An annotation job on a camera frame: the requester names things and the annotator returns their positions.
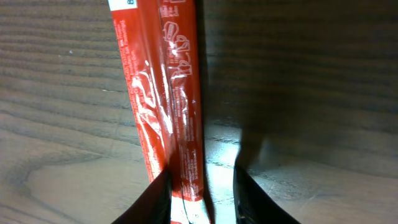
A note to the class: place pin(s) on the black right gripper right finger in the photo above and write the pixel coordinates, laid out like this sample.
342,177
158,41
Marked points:
253,205

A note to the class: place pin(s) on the red white sachet stick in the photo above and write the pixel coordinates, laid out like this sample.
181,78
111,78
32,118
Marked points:
158,45

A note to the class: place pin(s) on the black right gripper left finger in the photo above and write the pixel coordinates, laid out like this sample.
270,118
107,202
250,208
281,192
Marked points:
154,204

